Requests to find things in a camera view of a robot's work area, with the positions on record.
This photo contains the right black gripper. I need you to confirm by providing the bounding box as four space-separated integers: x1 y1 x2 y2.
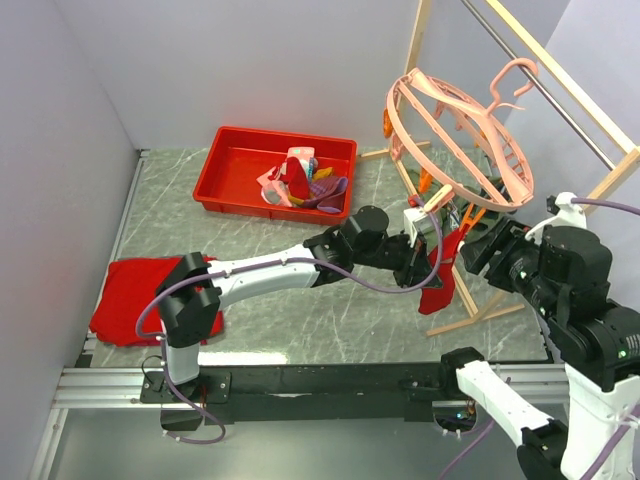
457 208 561 314

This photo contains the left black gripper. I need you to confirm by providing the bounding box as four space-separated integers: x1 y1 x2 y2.
353 229 444 290

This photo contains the red sock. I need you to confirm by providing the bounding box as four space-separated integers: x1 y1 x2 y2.
280 156 310 201
418 226 469 315

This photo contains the mustard yellow sock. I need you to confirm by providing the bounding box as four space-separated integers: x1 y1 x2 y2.
287 167 334 208

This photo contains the pink patterned sock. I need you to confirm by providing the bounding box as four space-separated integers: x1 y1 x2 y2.
257 147 318 207

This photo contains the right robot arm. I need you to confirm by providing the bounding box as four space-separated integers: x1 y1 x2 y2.
438 219 639 479

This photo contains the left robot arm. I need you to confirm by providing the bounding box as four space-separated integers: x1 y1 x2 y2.
145 205 445 402

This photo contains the pink round sock hanger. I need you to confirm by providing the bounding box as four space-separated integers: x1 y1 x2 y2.
382 57 539 226

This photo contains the olive green sock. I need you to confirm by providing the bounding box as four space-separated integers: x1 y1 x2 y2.
407 169 503 236

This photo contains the red plastic bin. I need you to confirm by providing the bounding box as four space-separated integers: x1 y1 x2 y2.
193 126 357 225

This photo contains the metal hanging rod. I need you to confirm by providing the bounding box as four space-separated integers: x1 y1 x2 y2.
461 0 615 171

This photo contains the red folded cloth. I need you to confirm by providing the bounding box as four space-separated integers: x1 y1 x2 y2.
89 255 225 347

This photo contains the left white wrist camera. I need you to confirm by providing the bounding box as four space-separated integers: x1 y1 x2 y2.
403 207 442 247

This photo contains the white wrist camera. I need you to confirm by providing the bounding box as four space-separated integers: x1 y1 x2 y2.
525 192 587 244
403 207 442 247

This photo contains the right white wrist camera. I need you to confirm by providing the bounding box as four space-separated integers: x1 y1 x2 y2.
525 192 587 244

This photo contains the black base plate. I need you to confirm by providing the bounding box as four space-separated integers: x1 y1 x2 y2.
139 367 501 434

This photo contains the wooden drying rack frame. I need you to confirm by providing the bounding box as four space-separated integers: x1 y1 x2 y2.
359 1 639 337

